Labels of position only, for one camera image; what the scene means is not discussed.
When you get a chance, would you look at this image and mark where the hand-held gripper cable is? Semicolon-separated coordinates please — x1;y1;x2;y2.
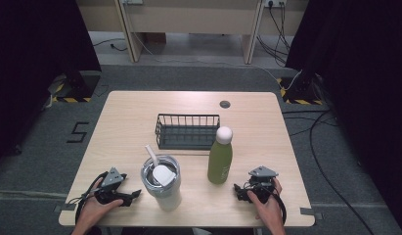
68;170;109;226
270;188;288;226

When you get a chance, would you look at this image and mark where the person's right hand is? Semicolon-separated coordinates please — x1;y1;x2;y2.
246;177;286;227

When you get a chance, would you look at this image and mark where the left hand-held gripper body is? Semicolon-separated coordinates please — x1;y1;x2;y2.
94;166;128;206

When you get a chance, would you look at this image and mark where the black wire basket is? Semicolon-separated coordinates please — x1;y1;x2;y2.
155;113;221;152

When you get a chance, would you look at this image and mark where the grey tape piece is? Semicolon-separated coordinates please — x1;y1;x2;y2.
53;203;77;213
299;207;324;220

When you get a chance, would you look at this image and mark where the white wall socket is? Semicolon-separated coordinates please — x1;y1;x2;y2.
263;0;288;9

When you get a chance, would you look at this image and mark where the green bottle with white cap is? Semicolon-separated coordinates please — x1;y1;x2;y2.
206;125;234;185

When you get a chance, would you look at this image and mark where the black stand base striped tape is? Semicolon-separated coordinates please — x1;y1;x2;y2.
47;70;103;104
276;75;324;107

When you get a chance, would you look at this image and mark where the short black floor cable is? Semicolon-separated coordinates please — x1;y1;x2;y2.
92;37;129;53

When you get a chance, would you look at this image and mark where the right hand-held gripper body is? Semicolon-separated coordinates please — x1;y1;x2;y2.
246;165;280;204

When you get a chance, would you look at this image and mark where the white tumbler with straw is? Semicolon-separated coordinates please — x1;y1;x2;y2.
140;144;183;212

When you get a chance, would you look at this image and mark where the left hand-held gripper cable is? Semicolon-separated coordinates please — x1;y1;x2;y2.
68;170;109;226

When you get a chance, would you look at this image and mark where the black curtain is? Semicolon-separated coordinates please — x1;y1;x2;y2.
284;0;402;226
0;0;103;165

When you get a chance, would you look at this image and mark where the person's left hand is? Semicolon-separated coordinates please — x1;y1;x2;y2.
75;177;125;230

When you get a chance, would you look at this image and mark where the black cable bundle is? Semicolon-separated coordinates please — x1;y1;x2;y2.
255;2;292;69

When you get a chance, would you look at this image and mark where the long black floor cable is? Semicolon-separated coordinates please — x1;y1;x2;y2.
281;109;377;235

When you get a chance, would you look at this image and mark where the beige desk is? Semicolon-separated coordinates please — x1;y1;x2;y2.
75;0;310;66

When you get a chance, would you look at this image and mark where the right hand-held gripper cable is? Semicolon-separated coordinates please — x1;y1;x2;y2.
270;188;288;226

